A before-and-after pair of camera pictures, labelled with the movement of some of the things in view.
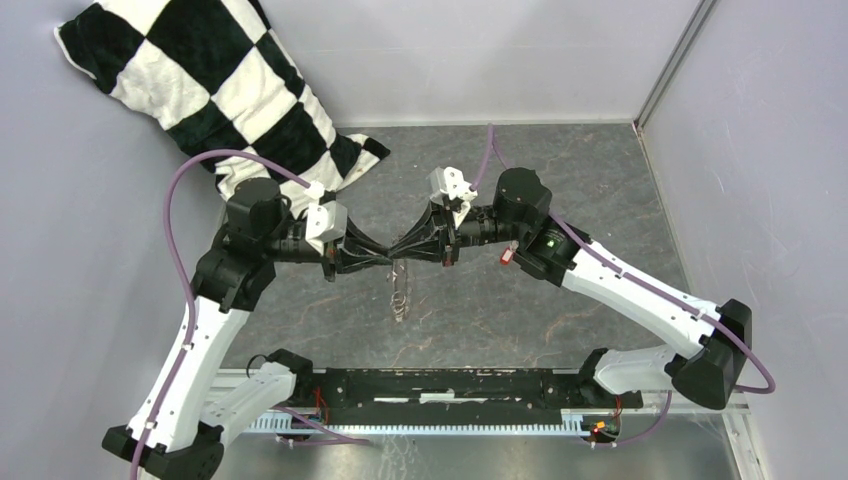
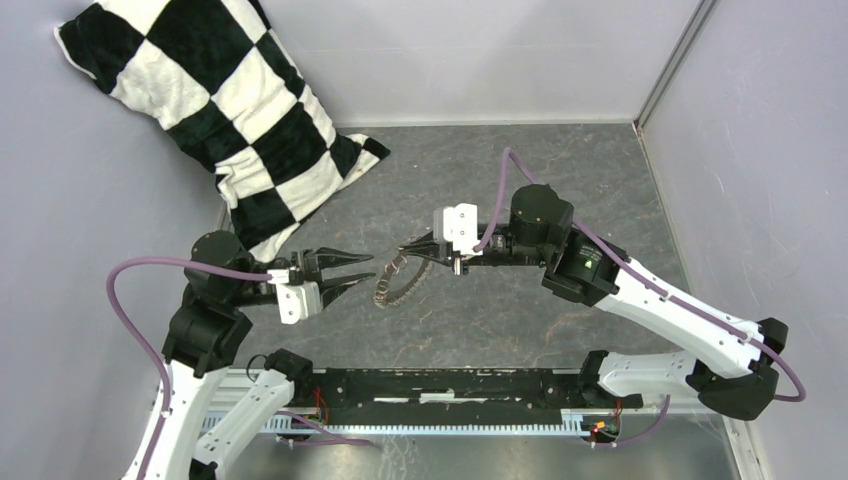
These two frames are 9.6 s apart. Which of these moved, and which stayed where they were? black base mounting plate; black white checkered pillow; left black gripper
Moved: left black gripper
Stayed: black white checkered pillow; black base mounting plate
